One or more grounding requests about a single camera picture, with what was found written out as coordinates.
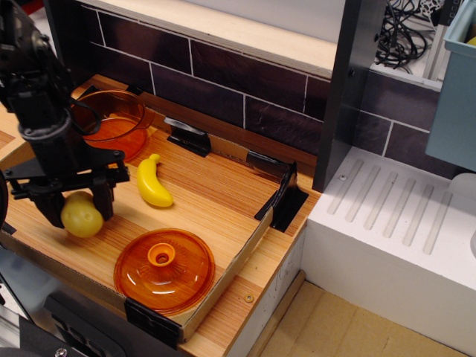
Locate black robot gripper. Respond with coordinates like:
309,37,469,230
1,126,130,228

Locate yellow toy potato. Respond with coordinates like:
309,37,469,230
60,191,103,238

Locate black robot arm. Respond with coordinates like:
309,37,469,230
1,1,129,228

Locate orange transparent pot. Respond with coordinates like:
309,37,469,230
71,90,154,162

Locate orange transparent pot lid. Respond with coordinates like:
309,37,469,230
114,228,215,315

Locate cardboard fence with black tape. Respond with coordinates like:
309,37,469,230
1,93,318,356

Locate yellow toy banana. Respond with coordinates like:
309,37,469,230
137,154,173,208

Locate white dish drainer block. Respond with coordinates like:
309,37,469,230
302,149,475,356

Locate light blue bin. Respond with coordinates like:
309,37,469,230
425,1,475,171

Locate dark grey vertical post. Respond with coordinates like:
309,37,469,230
312,0,386,193

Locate tangled black cables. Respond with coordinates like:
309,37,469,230
373,0,438,74

